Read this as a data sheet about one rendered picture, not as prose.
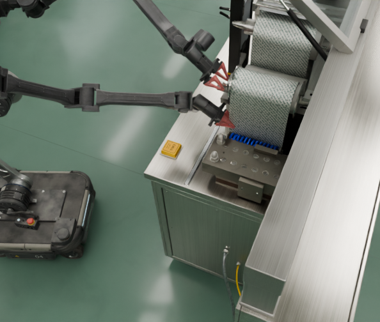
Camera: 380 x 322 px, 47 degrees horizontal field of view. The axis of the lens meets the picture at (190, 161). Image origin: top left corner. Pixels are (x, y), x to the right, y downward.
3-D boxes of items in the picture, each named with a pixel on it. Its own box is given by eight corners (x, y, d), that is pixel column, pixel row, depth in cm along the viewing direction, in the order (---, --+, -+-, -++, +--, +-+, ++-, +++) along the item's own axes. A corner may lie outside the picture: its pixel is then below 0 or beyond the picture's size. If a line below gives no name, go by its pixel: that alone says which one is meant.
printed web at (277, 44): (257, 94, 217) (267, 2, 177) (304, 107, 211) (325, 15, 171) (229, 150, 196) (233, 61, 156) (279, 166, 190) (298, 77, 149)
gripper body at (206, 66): (201, 83, 173) (188, 70, 171) (212, 67, 178) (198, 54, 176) (212, 76, 168) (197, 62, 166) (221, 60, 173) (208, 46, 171)
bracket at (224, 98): (222, 126, 205) (224, 77, 181) (235, 130, 204) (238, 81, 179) (218, 134, 203) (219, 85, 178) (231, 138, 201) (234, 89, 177)
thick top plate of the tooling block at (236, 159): (216, 143, 190) (217, 134, 185) (307, 172, 179) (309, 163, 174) (202, 170, 181) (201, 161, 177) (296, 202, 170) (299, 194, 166)
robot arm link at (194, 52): (180, 55, 172) (185, 52, 166) (191, 41, 172) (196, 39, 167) (193, 66, 174) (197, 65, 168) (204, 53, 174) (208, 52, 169)
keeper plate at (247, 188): (238, 191, 182) (240, 176, 173) (261, 199, 179) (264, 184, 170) (237, 196, 180) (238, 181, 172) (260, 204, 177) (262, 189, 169)
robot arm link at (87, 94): (73, 113, 182) (73, 89, 183) (96, 110, 175) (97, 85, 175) (-30, 94, 145) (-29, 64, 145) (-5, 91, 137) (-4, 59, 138)
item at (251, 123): (228, 133, 188) (229, 102, 173) (281, 149, 182) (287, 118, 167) (228, 133, 188) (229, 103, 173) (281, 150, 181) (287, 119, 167)
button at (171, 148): (167, 142, 201) (167, 138, 199) (182, 147, 199) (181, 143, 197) (160, 153, 197) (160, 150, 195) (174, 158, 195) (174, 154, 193)
